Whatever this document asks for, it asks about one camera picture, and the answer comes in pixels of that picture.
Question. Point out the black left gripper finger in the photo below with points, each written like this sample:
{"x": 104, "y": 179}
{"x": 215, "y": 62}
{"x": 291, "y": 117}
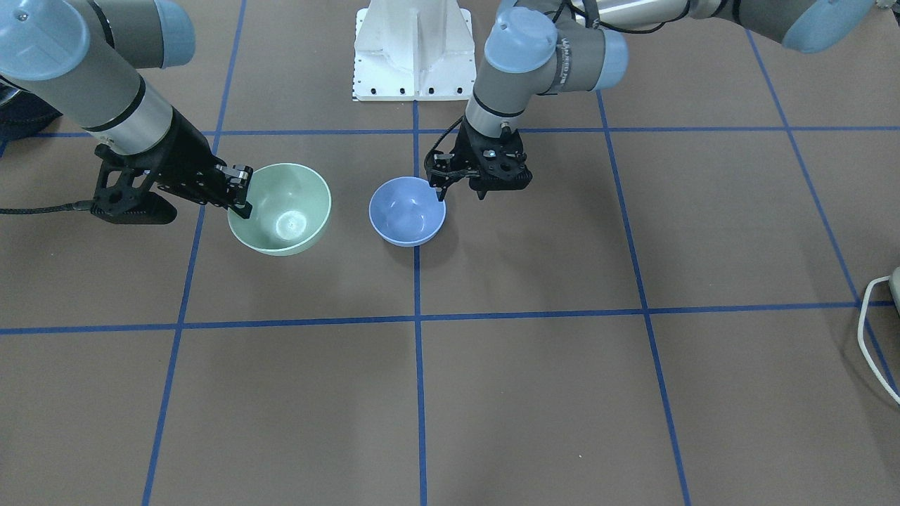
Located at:
{"x": 439, "y": 169}

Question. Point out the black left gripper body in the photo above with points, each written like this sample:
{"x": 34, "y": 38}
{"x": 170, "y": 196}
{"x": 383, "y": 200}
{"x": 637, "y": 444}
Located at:
{"x": 467, "y": 145}

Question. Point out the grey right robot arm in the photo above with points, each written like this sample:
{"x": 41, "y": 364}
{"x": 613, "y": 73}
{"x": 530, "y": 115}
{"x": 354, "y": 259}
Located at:
{"x": 84, "y": 58}

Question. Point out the dark blue round object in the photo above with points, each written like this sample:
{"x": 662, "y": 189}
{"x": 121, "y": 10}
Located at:
{"x": 23, "y": 114}

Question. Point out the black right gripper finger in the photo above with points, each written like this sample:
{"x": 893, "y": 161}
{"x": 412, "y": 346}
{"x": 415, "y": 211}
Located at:
{"x": 233, "y": 187}

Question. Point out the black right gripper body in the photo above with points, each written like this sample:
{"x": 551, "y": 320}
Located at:
{"x": 181, "y": 161}

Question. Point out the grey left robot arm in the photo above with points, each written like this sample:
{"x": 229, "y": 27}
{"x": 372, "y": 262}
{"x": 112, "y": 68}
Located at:
{"x": 540, "y": 48}

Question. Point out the green bowl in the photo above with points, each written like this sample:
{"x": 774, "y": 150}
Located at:
{"x": 291, "y": 206}

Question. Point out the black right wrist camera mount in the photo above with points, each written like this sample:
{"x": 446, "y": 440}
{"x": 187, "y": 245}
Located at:
{"x": 124, "y": 190}

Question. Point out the blue bowl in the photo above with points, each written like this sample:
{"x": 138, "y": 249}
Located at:
{"x": 406, "y": 211}

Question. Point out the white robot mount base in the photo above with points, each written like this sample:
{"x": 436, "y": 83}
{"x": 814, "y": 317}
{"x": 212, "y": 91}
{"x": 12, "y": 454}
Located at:
{"x": 413, "y": 50}

